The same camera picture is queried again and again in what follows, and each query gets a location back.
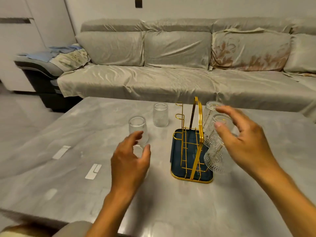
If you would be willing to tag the person's left hand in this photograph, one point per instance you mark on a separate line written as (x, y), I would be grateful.
(127, 170)

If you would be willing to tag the person's right hand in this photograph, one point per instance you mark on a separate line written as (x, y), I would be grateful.
(249, 148)

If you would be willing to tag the person's left thumb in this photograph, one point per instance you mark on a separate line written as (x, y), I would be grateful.
(146, 155)

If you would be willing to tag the person's right thumb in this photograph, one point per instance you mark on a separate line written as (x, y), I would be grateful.
(226, 135)

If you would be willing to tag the person's right forearm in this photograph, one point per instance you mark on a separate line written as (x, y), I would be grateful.
(288, 199)

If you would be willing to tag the person's left forearm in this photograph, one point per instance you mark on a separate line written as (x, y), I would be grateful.
(108, 214)

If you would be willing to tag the clear ribbed drinking glass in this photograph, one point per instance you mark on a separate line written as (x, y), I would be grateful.
(137, 128)
(160, 115)
(212, 135)
(209, 112)
(217, 161)
(137, 150)

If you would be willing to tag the dark teal drip tray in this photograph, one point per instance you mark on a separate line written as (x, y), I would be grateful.
(177, 150)

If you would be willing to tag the white table sticker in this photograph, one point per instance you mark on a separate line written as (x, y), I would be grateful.
(61, 152)
(50, 194)
(93, 171)

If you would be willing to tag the grey covered sofa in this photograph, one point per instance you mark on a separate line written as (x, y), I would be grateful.
(158, 81)

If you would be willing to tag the floral print sofa cushion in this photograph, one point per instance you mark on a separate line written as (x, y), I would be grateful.
(249, 51)

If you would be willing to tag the plain grey sofa cushion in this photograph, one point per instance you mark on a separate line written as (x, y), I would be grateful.
(177, 49)
(111, 48)
(302, 54)

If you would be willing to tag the floral patterned cloth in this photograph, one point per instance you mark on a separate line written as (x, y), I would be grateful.
(70, 59)

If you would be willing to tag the person's beige trouser leg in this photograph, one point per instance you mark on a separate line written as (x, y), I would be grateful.
(49, 230)

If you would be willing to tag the blue cloth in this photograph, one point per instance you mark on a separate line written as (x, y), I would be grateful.
(49, 54)

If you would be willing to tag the white cabinet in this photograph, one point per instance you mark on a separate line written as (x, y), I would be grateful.
(22, 46)

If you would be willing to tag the black wall socket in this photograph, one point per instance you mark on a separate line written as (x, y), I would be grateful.
(138, 2)

